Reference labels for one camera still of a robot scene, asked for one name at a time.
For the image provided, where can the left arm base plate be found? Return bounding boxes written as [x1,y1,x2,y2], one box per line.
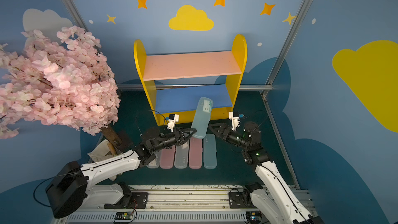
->
[104,192,149,209]

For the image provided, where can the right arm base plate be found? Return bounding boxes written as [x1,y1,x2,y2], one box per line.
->
[228,191,256,209]

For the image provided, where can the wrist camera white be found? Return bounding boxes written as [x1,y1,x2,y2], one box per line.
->
[166,114,179,132]
[228,112,245,131]

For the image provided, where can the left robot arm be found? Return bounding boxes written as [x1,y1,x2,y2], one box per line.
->
[45,127,197,219]

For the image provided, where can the rear aluminium frame bar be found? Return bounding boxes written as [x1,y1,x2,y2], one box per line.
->
[116,83,274,92]

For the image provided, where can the yellow wooden shelf unit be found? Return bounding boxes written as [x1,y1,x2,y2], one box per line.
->
[134,34,248,125]

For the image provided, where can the controller board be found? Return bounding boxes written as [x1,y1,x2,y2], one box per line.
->
[246,211,262,224]
[113,212,135,224]

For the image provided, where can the pink pencil case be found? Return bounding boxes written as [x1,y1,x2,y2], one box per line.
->
[189,137,203,170]
[160,146,176,170]

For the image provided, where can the aluminium frame post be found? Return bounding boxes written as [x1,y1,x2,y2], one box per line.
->
[261,0,313,100]
[46,0,89,32]

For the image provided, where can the left controller board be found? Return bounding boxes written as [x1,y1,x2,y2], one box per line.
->
[113,212,135,224]

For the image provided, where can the white pencil case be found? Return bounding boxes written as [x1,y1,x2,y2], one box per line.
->
[174,141,189,169]
[147,157,160,169]

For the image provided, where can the right aluminium frame post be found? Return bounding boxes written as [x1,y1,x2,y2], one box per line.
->
[261,0,313,100]

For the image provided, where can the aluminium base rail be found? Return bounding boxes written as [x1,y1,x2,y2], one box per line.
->
[49,184,324,224]

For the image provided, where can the right controller board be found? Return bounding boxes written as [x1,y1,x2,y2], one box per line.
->
[246,211,262,224]

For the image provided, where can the pink pencil case bottom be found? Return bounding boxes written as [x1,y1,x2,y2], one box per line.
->
[189,137,203,170]

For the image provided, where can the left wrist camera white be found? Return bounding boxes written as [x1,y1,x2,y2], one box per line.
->
[166,114,179,132]

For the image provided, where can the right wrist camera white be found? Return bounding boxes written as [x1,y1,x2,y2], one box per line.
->
[228,112,245,131]

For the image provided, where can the left aluminium frame post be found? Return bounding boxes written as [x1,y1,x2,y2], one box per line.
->
[46,0,89,32]

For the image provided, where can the green pencil case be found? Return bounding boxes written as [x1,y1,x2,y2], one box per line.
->
[203,134,217,169]
[191,97,213,139]

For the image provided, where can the pink cherry blossom tree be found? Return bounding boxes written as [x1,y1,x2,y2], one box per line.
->
[1,26,120,140]

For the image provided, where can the pink pencil case top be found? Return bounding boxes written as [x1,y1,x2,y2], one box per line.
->
[160,146,176,170]

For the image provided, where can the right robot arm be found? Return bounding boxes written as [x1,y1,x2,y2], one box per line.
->
[208,121,324,224]

